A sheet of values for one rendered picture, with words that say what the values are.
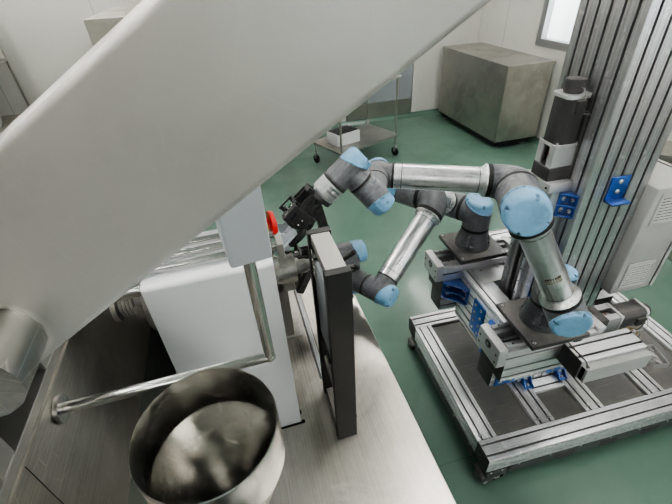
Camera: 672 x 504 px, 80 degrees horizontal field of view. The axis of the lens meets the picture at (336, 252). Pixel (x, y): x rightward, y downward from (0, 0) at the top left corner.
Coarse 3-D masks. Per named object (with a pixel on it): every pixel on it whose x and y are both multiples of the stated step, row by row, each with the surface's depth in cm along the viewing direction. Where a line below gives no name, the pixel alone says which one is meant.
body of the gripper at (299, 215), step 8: (304, 192) 107; (312, 192) 106; (296, 200) 108; (304, 200) 107; (312, 200) 108; (320, 200) 106; (280, 208) 112; (288, 208) 110; (296, 208) 105; (304, 208) 108; (312, 208) 109; (288, 216) 107; (296, 216) 107; (304, 216) 107; (312, 216) 110; (288, 224) 107; (296, 224) 109; (304, 224) 109; (312, 224) 109
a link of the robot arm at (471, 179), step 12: (372, 168) 115; (384, 168) 116; (396, 168) 116; (408, 168) 116; (420, 168) 115; (432, 168) 115; (444, 168) 114; (456, 168) 114; (468, 168) 114; (480, 168) 114; (492, 168) 112; (504, 168) 111; (516, 168) 109; (396, 180) 116; (408, 180) 116; (420, 180) 115; (432, 180) 115; (444, 180) 114; (456, 180) 114; (468, 180) 113; (480, 180) 112; (492, 180) 111; (480, 192) 115; (492, 192) 113
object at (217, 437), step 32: (192, 416) 46; (224, 416) 48; (256, 416) 47; (160, 448) 43; (192, 448) 47; (224, 448) 49; (256, 448) 49; (160, 480) 42; (192, 480) 46; (224, 480) 50
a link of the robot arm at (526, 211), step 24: (504, 192) 104; (528, 192) 98; (504, 216) 101; (528, 216) 99; (552, 216) 103; (528, 240) 105; (552, 240) 106; (552, 264) 109; (552, 288) 113; (576, 288) 117; (552, 312) 118; (576, 312) 115
